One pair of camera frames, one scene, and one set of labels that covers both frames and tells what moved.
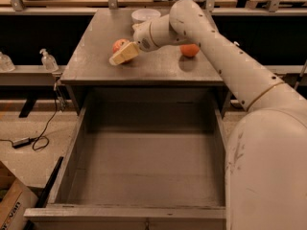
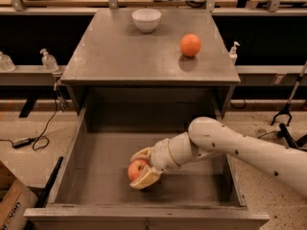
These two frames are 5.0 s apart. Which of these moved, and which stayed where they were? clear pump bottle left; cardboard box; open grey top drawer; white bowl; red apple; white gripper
Moved: red apple; white gripper
Stayed: clear pump bottle left; white bowl; cardboard box; open grey top drawer
